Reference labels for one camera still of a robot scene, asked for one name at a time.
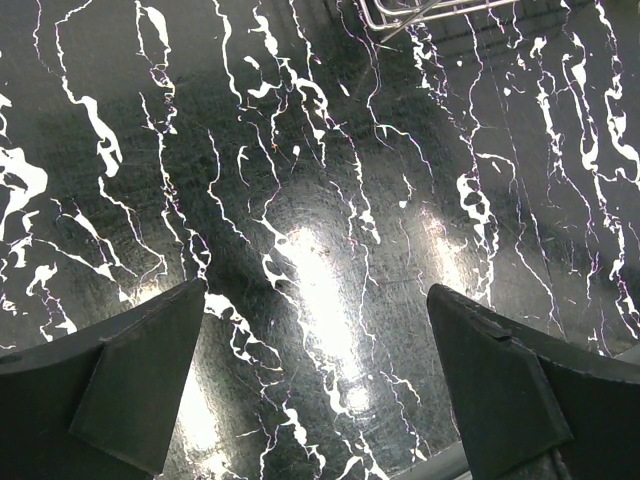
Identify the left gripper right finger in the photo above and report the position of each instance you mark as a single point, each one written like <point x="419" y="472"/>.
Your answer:
<point x="530" y="406"/>

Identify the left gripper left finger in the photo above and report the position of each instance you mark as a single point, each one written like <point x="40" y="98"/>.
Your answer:
<point x="101" y="403"/>

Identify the metal wire dish rack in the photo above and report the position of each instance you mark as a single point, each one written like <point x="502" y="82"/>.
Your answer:
<point x="391" y="15"/>

